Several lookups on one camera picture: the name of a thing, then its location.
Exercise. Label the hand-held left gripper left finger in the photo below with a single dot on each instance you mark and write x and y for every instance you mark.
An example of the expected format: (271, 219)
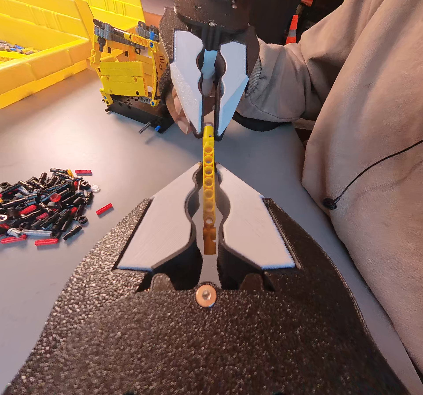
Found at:
(155, 236)

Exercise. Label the long red axle pin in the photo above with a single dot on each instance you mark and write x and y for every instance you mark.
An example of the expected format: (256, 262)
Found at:
(83, 171)
(104, 208)

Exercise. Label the person's beige sweatshirt torso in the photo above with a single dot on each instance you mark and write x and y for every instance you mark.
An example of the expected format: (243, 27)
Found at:
(370, 170)

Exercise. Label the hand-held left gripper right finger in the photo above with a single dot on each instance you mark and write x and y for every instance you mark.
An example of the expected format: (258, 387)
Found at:
(257, 236)

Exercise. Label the yellow perforated beam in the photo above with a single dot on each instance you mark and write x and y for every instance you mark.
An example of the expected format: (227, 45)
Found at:
(209, 187)

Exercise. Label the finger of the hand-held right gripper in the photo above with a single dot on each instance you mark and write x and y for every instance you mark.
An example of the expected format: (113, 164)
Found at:
(185, 78)
(236, 78)

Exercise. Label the yellow toy robot model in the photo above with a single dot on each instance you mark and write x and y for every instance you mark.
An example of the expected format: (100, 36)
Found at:
(125, 78)

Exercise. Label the pile of small connector pins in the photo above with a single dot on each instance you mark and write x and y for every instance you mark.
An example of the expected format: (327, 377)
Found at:
(43, 203)

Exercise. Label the heap of grey blue pieces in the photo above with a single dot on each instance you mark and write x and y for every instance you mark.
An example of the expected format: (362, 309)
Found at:
(16, 50)

